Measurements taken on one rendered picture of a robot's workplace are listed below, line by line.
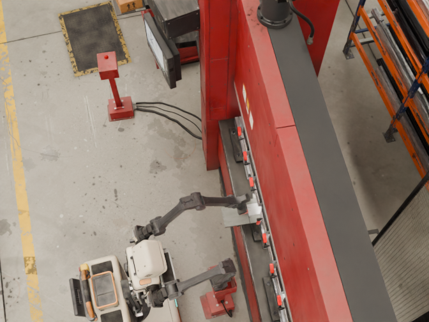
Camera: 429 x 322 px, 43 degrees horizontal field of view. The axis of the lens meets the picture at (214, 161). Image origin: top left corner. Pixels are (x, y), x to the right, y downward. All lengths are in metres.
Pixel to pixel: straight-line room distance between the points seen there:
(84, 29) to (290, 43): 3.57
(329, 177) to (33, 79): 3.97
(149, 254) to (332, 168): 1.32
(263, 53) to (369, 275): 1.25
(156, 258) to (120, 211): 1.68
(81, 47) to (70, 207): 1.81
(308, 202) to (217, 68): 1.56
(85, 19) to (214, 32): 2.98
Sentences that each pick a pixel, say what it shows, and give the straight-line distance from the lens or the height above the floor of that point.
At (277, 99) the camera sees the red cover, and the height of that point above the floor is 2.30.
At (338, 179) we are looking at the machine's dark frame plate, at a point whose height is 2.30.
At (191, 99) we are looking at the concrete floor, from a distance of 5.51.
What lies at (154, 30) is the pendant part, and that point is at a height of 1.60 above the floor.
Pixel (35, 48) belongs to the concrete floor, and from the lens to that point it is 6.18.
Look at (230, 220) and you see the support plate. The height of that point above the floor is 1.00.
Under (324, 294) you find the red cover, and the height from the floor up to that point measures 2.30.
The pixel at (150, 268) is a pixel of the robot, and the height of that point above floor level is 1.38.
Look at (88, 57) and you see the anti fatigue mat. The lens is 5.95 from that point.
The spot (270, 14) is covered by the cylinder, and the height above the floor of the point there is 2.38.
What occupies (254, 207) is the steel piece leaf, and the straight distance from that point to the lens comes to 3.89.
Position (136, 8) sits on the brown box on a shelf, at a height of 0.99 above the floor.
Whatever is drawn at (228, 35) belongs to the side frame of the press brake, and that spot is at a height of 1.88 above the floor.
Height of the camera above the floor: 4.58
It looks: 63 degrees down
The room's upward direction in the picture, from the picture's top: 1 degrees clockwise
